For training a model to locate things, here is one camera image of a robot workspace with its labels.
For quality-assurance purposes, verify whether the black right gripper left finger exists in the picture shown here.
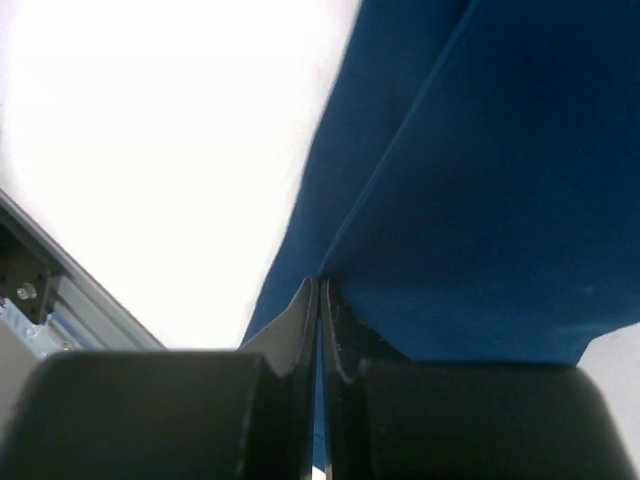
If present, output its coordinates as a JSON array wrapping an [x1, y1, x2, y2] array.
[[1, 278, 319, 479]]

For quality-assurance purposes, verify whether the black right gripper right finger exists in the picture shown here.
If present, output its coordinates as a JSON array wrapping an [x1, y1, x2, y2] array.
[[320, 280, 636, 479]]

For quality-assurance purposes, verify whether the blue cartoon print t-shirt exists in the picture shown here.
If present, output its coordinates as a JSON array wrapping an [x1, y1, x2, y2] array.
[[243, 1, 639, 476]]

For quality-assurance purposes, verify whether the aluminium mounting rail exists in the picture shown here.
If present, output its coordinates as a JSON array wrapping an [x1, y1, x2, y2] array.
[[1, 192, 163, 359]]

